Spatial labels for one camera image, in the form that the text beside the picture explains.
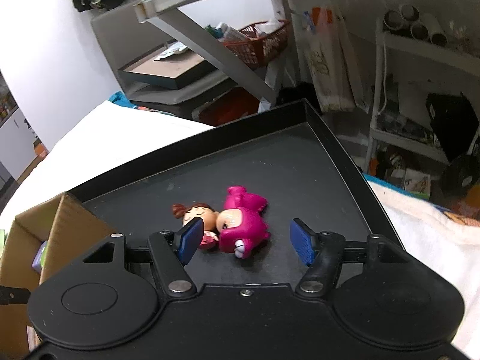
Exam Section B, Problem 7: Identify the brown haired doll figurine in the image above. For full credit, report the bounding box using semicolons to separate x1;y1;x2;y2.
172;201;222;251

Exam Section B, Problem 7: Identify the purple cube toy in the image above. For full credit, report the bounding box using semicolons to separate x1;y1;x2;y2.
32;241;48;274

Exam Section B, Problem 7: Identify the magenta doll figurine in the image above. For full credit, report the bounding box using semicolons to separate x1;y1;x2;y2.
216;185;271;259

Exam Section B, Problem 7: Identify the brown cardboard box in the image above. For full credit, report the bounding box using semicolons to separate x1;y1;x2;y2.
1;193;114;359

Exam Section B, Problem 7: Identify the black flat tray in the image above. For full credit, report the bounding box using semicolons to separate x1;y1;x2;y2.
72;101;398;285

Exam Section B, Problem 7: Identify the orange box on floor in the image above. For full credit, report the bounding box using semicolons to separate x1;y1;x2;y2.
34;141;49;158

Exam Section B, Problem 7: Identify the brown framed board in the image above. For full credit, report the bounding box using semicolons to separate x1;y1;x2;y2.
118;48;216;90

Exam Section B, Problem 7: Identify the grey chair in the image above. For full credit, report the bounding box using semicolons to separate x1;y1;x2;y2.
91;3;236;106

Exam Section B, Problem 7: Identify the red plastic basket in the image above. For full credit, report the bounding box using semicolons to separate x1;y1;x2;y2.
223;19;290;69

